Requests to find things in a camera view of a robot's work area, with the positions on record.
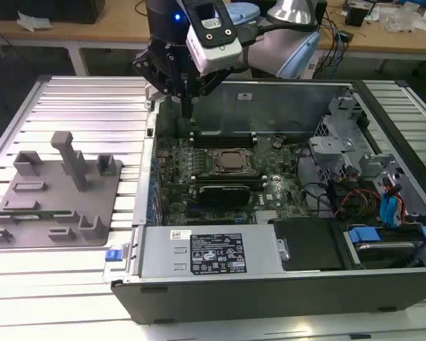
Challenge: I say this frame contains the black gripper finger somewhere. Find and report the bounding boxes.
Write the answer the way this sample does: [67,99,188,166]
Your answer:
[187,66,232,120]
[132,49,188,119]

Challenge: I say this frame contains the green RAM stick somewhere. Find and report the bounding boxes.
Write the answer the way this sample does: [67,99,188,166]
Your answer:
[195,177,267,189]
[0,210,77,220]

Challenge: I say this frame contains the wooden desk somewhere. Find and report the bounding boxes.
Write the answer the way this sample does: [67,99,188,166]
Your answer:
[0,0,426,77]

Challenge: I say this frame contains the CPU socket with CPU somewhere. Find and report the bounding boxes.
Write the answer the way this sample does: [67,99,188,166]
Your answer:
[211,148,253,175]

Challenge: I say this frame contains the black graphics card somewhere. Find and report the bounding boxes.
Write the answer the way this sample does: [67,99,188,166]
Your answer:
[197,183,252,207]

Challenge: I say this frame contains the large black box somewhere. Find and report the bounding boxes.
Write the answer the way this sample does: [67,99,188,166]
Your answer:
[0,0,107,25]

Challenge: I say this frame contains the green motherboard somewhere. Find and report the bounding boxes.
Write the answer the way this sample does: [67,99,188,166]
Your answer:
[155,134,315,227]

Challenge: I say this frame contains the crumpled white paper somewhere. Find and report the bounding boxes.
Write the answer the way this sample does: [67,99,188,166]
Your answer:
[16,9,53,33]

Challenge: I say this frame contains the silver chipset heatsink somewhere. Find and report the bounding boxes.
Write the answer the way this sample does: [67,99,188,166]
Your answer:
[254,210,282,224]

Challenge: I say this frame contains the grey power supply unit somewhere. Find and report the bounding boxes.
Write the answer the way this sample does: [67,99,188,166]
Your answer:
[137,226,284,278]

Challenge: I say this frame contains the grey metal drive cage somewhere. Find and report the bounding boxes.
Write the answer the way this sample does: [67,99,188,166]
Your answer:
[307,94,408,200]

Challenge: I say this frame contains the tall black box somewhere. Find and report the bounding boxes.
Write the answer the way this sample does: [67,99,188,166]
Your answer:
[314,0,328,31]

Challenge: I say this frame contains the black plastic shroud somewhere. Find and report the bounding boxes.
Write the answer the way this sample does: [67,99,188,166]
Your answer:
[268,217,346,273]

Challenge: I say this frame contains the small black box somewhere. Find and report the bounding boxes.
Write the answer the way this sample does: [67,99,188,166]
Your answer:
[344,6,371,26]

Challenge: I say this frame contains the grey parts rack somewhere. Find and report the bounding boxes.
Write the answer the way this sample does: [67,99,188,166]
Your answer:
[0,130,124,249]

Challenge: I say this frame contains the open black PC case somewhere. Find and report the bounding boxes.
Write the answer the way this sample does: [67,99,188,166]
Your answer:
[102,76,426,326]

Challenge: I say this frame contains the hard disk in blue carrier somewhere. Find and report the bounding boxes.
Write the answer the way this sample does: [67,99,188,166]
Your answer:
[343,225,426,269]

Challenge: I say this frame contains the clear plastic bag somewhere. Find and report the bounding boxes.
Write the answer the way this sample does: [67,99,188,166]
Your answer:
[382,6,425,33]

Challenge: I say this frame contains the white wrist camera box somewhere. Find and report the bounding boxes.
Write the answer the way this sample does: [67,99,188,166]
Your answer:
[185,0,243,75]

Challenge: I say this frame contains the black camera cable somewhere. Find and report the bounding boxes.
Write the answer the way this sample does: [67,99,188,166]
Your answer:
[236,20,317,46]

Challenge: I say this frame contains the red yellow wire bundle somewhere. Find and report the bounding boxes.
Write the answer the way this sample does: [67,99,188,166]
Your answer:
[333,189,381,218]

